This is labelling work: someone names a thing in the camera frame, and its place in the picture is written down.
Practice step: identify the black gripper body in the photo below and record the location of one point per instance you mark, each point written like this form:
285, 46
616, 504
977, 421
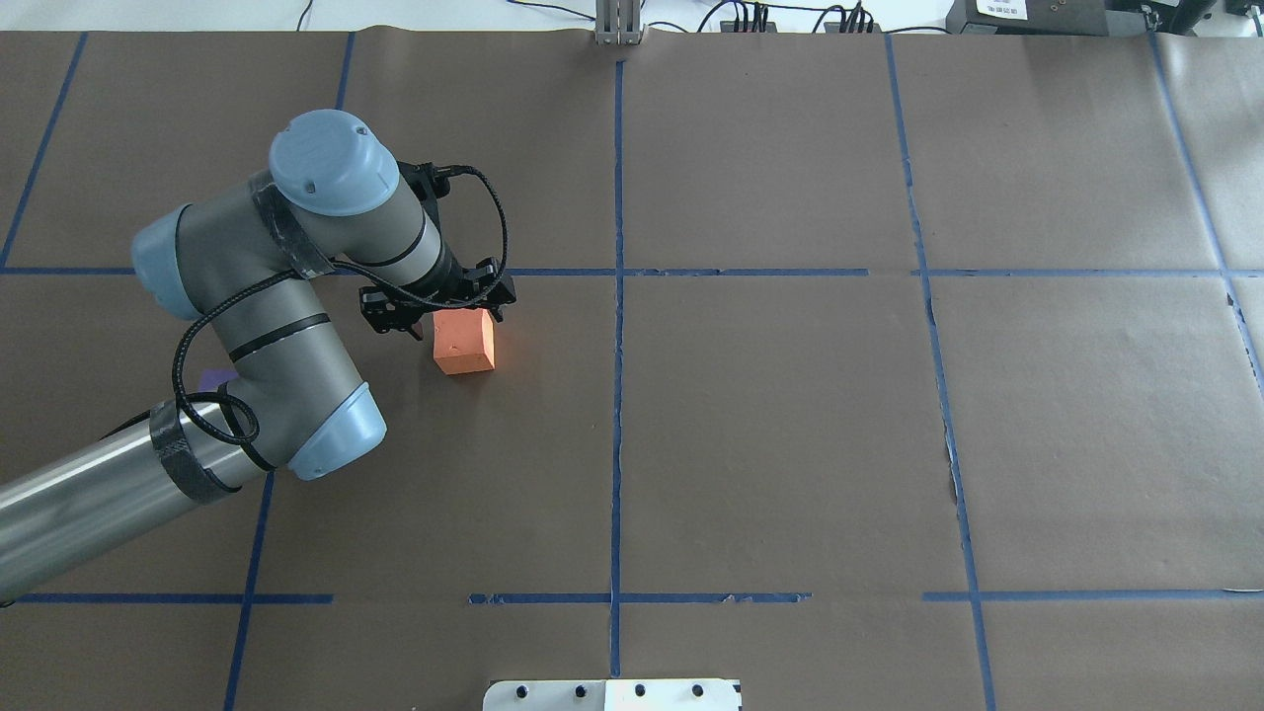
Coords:
453, 279

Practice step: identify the orange foam cube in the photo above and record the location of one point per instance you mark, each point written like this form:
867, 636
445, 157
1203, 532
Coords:
464, 341

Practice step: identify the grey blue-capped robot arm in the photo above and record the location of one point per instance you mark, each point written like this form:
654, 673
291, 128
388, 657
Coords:
260, 380

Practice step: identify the purple foam cube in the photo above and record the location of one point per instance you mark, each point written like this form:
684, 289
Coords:
212, 378

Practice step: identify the black power strip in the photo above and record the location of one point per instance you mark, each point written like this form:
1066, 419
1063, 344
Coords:
840, 19

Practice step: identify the black box with label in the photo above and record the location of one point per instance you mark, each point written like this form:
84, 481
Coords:
1045, 18

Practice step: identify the aluminium frame post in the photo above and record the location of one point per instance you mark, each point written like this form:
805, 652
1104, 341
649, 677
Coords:
618, 22

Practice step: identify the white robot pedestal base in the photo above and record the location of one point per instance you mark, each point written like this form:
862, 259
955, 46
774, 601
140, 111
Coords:
689, 693

